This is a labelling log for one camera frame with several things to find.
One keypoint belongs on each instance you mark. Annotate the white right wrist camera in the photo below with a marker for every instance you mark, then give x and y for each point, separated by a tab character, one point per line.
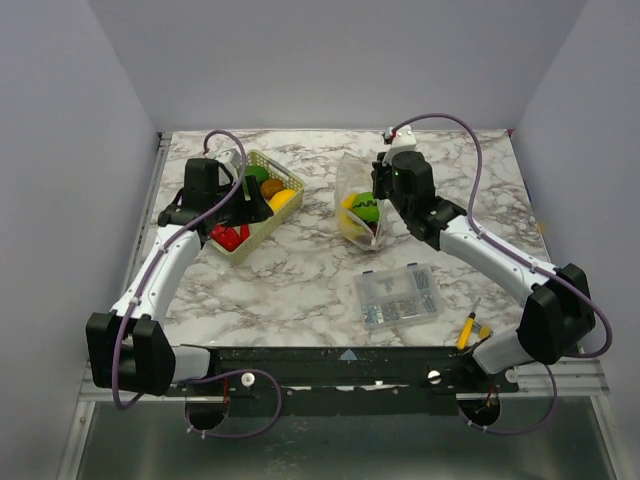
399	140

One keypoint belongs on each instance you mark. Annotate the red toy bell pepper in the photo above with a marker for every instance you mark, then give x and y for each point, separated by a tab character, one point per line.
226	237

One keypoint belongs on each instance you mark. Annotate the red toy chili pepper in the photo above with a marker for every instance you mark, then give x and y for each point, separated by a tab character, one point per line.
244	232

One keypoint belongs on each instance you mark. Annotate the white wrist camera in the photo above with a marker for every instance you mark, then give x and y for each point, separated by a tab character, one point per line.
232	159
399	140

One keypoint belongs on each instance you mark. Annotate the clear zip top bag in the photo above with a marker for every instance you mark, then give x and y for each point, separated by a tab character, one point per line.
354	175

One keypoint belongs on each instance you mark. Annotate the green toy watermelon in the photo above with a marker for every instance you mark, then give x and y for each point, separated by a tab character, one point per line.
365	207

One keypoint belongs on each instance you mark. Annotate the clear plastic screw box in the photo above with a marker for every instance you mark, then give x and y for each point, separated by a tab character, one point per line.
397	297

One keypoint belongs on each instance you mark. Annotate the yellow handled screwdriver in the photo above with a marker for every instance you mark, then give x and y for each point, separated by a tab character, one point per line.
468	326

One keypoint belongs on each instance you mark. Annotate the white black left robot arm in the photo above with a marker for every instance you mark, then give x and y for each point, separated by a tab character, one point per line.
128	349

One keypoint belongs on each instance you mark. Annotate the green bell pepper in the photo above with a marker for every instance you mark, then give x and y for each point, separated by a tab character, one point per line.
260	173

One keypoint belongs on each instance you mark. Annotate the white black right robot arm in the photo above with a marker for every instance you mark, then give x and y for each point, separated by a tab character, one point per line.
555	316

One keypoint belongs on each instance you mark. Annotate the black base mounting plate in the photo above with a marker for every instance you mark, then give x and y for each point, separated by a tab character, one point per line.
342	381

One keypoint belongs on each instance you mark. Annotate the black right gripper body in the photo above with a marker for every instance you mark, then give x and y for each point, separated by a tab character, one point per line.
378	176

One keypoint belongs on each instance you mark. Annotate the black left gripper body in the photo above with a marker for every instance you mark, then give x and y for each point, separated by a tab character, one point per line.
231	212

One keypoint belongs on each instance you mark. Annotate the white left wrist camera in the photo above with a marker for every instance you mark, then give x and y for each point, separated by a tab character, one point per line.
232	159

